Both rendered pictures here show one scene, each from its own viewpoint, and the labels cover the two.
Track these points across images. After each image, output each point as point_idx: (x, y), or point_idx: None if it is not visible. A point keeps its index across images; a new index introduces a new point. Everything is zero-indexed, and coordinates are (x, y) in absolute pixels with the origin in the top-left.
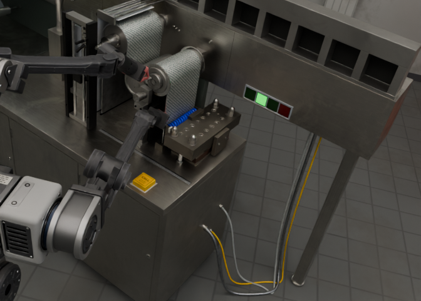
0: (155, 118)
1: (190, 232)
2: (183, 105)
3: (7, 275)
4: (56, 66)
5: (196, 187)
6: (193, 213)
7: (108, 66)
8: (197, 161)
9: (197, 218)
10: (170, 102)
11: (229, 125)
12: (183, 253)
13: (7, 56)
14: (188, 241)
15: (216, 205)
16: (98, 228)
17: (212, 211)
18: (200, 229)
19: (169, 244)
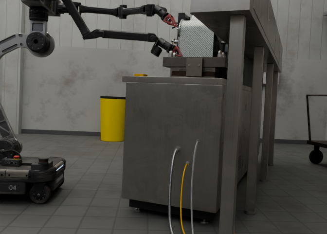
0: (156, 37)
1: (155, 133)
2: (198, 52)
3: (36, 32)
4: (132, 8)
5: (154, 81)
6: (156, 111)
7: (145, 6)
8: (173, 75)
9: (162, 122)
10: (184, 43)
11: (208, 59)
12: (151, 153)
13: (122, 5)
14: (154, 144)
15: (190, 133)
16: None
17: (184, 135)
18: (170, 145)
19: (131, 120)
